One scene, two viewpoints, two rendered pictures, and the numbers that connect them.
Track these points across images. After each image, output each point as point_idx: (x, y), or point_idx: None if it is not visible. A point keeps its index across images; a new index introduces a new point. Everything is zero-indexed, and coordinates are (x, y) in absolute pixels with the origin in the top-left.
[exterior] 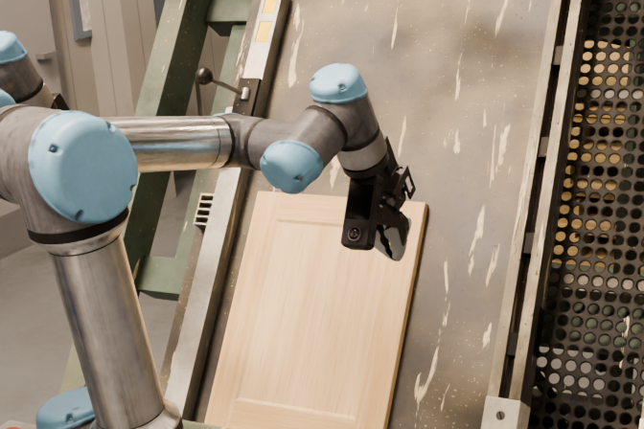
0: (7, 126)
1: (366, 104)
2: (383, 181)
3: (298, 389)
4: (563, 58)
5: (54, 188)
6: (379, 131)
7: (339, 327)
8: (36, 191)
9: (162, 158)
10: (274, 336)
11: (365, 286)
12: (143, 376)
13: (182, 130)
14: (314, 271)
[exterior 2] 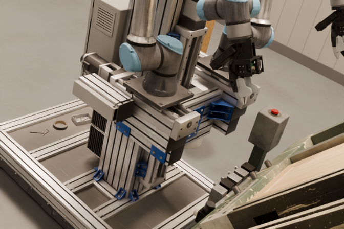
0: None
1: (228, 5)
2: (241, 56)
3: (287, 176)
4: None
5: None
6: (233, 24)
7: (309, 172)
8: None
9: None
10: (315, 161)
11: (325, 168)
12: (135, 19)
13: None
14: (341, 154)
